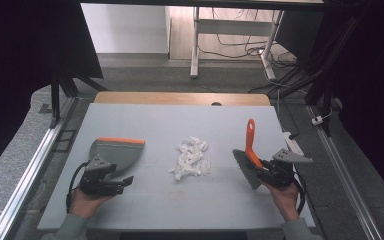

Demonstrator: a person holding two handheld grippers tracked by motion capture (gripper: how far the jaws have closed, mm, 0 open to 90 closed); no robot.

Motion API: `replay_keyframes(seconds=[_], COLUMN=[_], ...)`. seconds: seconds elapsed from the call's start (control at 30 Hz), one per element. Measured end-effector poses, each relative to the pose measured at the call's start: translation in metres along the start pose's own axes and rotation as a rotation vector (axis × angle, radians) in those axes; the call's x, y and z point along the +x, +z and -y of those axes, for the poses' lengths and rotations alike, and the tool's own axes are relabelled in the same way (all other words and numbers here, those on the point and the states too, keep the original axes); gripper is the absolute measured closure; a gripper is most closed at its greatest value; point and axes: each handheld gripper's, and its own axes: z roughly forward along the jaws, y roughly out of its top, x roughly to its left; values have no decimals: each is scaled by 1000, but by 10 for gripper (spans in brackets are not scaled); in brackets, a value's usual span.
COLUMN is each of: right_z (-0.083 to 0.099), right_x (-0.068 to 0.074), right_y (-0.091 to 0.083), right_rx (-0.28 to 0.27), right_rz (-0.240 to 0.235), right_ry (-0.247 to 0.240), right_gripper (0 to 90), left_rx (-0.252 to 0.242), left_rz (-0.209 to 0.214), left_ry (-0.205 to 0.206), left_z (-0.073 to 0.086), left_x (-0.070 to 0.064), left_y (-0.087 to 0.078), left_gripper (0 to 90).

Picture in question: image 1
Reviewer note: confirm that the pile of white paper scraps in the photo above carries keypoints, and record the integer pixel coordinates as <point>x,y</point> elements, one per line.
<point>191,161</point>

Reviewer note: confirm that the person's right hand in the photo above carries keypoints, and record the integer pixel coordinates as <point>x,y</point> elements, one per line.
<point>285,200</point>

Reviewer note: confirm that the grey dustpan with orange edge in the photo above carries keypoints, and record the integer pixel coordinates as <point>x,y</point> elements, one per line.
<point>121,155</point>

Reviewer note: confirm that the black metal stand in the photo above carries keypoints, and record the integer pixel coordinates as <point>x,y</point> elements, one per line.
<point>323,93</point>
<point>56,100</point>

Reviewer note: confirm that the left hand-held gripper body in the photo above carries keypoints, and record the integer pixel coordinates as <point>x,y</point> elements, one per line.
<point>95,181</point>

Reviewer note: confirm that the white power strip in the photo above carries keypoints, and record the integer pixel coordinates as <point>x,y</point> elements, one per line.
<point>293,144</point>

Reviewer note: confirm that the light wooden table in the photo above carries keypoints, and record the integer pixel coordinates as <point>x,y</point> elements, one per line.
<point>166,98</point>

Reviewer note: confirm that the person's left hand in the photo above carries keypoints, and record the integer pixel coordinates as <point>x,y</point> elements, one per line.
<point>85,203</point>

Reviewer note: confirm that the aluminium rail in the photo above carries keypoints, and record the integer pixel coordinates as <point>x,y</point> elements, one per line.
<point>346,176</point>
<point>30,173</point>

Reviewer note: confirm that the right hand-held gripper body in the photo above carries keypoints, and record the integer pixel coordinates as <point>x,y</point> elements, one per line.
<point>280,175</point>

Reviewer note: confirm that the black curtain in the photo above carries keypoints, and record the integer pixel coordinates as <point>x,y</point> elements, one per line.
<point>16,60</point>
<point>370,83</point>

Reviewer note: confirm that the small white plug adapter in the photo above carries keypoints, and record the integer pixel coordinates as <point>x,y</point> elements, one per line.
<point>317,120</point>

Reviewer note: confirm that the white metal desk frame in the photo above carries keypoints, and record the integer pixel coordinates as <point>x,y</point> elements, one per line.
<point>196,43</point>

